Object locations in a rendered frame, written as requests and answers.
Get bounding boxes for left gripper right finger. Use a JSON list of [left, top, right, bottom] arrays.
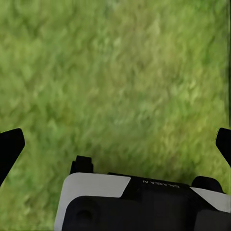
[[216, 128, 231, 166]]

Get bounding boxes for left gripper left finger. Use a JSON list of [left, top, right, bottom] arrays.
[[0, 128, 25, 186]]

